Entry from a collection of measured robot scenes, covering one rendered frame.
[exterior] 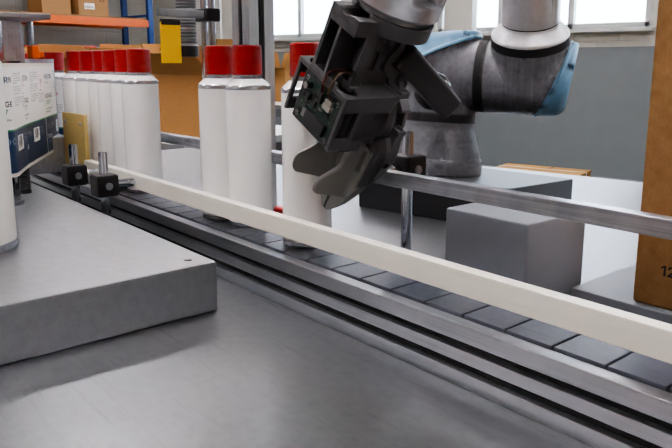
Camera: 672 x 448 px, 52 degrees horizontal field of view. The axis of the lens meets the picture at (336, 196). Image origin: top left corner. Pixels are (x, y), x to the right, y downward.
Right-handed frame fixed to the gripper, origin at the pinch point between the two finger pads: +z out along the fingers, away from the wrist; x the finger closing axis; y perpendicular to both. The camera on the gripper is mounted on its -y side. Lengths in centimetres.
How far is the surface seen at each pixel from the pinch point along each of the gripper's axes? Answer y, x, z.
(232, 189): 2.9, -12.4, 8.4
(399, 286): 3.5, 13.7, -1.5
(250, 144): 1.6, -13.3, 2.9
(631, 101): -513, -193, 132
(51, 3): -224, -705, 315
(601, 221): -2.7, 22.4, -14.9
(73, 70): 2, -64, 24
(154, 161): 0.4, -34.5, 20.9
